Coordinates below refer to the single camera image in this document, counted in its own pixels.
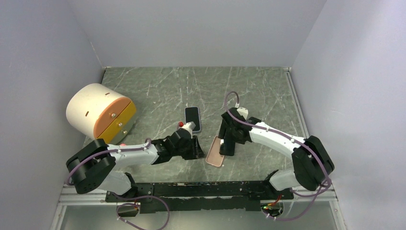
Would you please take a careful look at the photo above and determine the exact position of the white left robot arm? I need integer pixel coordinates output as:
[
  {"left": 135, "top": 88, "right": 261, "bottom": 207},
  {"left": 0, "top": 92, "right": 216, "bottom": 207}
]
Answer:
[{"left": 65, "top": 128, "right": 205, "bottom": 201}]

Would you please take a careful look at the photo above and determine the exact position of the beige and orange cylinder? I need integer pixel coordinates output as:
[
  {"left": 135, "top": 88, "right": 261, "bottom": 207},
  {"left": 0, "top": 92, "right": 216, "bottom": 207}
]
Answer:
[{"left": 66, "top": 83, "right": 136, "bottom": 144}]

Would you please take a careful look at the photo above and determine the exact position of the blue smartphone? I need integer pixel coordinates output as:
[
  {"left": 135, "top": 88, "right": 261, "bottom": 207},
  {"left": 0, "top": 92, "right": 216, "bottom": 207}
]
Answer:
[{"left": 185, "top": 107, "right": 201, "bottom": 132}]

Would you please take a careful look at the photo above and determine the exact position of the pink phone case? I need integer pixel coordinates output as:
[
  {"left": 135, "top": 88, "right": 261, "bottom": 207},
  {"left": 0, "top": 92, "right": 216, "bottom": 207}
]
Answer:
[{"left": 205, "top": 136, "right": 225, "bottom": 167}]

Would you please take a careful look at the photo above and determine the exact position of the lavender phone case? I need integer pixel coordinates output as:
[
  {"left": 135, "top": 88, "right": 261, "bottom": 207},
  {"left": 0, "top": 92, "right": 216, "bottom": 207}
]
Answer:
[{"left": 184, "top": 106, "right": 202, "bottom": 134}]

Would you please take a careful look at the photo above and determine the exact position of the aluminium frame rail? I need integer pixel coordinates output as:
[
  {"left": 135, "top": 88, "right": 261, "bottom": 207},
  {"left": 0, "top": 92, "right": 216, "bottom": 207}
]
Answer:
[{"left": 58, "top": 185, "right": 107, "bottom": 206}]

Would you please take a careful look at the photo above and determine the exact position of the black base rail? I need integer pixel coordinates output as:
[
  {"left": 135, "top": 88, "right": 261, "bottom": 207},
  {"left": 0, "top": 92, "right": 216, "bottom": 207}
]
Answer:
[{"left": 105, "top": 181, "right": 294, "bottom": 214}]

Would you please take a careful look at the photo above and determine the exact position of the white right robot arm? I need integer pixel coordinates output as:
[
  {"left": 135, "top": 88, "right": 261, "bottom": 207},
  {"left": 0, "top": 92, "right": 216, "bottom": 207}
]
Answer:
[{"left": 218, "top": 107, "right": 335, "bottom": 199}]

